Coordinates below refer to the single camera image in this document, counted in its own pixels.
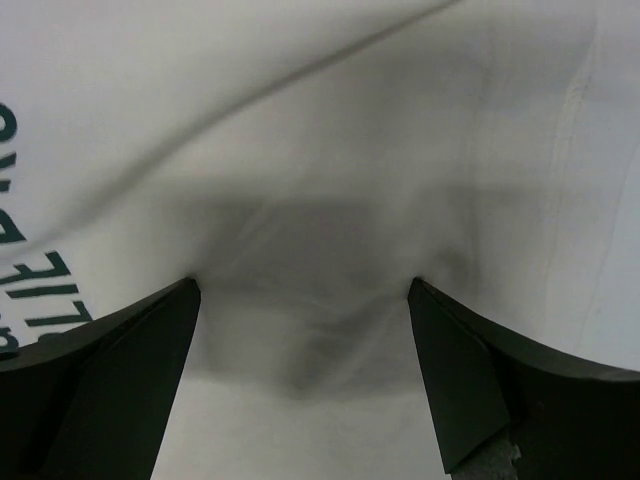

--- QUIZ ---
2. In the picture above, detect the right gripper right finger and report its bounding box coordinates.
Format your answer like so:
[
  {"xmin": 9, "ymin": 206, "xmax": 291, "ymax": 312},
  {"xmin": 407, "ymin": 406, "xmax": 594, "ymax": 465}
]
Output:
[{"xmin": 407, "ymin": 278, "xmax": 639, "ymax": 479}]

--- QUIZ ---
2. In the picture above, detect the white green-sleeved printed t-shirt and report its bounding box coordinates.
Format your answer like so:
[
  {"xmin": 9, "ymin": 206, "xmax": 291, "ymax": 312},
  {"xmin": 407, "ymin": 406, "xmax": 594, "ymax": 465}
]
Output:
[{"xmin": 1, "ymin": 1, "xmax": 639, "ymax": 479}]

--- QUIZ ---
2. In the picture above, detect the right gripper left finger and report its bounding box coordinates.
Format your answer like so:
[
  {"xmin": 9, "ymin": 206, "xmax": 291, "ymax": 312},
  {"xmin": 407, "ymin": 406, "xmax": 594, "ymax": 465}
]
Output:
[{"xmin": 1, "ymin": 278, "xmax": 201, "ymax": 480}]

